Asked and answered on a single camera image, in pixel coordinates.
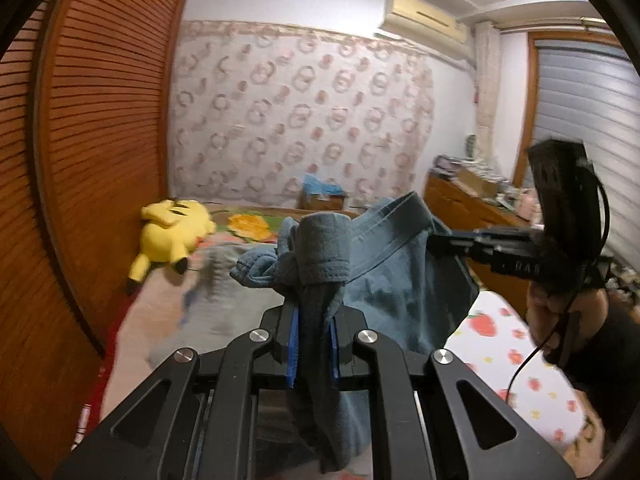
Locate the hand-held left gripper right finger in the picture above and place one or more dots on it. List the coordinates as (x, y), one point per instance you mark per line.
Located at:
(352, 342)

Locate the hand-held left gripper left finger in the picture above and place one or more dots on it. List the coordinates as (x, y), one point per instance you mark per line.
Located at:
(294, 352)

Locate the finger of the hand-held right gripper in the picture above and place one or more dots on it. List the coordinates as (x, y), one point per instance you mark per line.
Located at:
(452, 246)

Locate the blue-grey shirt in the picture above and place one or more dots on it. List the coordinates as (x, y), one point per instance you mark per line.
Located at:
(390, 280)

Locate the person's right forearm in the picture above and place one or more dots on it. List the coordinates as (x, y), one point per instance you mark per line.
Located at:
(615, 360)

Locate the person's right hand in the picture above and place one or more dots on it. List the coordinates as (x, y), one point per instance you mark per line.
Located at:
(542, 315)

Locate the wooden cabinet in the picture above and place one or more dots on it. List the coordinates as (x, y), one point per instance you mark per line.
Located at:
(450, 210)

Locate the open cardboard box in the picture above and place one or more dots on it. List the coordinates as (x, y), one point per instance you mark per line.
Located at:
(477, 182)

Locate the stack of packets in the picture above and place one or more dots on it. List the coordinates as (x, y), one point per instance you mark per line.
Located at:
(447, 166)

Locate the window with grey blind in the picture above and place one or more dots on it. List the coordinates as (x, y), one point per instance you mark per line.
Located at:
(590, 100)

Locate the white strawberry print blanket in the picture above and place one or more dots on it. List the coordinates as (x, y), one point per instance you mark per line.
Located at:
(500, 355)

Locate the white lace curtain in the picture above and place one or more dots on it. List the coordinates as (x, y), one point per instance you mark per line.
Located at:
(487, 85)

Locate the yellow plush toy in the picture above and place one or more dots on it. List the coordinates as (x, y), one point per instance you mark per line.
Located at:
(170, 235)

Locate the curtain rod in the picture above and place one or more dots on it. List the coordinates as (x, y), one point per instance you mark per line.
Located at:
(550, 22)

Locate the beige air conditioner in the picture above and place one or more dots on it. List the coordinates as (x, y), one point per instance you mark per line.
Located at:
(425, 17)

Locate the wooden louvered wardrobe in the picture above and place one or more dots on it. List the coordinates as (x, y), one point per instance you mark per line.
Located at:
(100, 135)

